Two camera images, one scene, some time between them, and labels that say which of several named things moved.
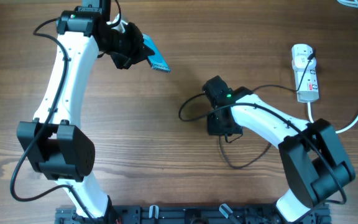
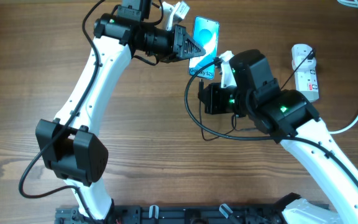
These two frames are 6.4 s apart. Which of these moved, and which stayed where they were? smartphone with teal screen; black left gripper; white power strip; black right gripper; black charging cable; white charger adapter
Moved: smartphone with teal screen; black left gripper; black right gripper; black charging cable
Stayed: white power strip; white charger adapter
